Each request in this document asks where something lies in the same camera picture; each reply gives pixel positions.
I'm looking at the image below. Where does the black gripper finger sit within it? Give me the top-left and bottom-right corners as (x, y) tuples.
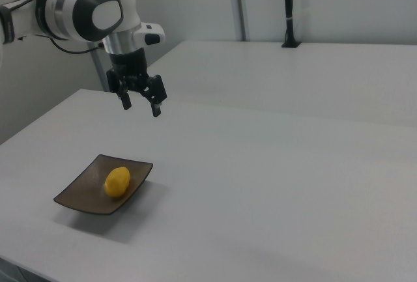
(141, 74), (168, 119)
(106, 68), (133, 111)

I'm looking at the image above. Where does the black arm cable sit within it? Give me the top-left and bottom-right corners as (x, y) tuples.
(48, 36), (107, 56)

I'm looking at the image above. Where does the brown square ceramic plate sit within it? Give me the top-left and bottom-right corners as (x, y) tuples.
(53, 154), (154, 216)

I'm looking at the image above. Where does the black camera pole with base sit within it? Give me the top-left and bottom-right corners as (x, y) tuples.
(281, 0), (302, 49)

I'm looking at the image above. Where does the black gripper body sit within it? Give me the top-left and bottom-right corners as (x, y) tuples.
(109, 48), (149, 92)

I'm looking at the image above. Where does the yellow lemon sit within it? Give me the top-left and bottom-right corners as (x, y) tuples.
(104, 165), (132, 199)

